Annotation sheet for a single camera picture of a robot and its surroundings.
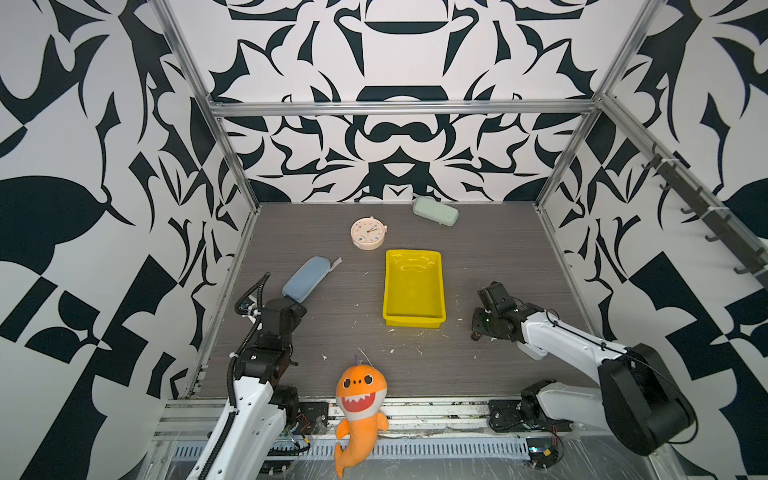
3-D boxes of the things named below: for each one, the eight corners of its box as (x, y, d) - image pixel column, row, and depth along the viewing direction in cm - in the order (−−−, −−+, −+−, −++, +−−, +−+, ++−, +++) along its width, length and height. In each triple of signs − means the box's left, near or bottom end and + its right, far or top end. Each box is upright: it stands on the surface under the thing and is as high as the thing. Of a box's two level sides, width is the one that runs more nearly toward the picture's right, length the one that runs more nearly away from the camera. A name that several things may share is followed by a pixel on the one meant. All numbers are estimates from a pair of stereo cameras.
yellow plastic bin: (382, 328, 91) (382, 318, 85) (382, 261, 106) (382, 249, 100) (446, 328, 91) (450, 318, 85) (437, 261, 106) (440, 249, 100)
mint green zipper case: (407, 211, 120) (408, 206, 118) (417, 197, 125) (418, 192, 123) (452, 229, 114) (453, 224, 112) (461, 213, 119) (462, 209, 117)
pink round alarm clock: (345, 244, 110) (345, 239, 107) (359, 218, 118) (358, 213, 115) (378, 253, 107) (378, 248, 105) (389, 226, 115) (390, 221, 113)
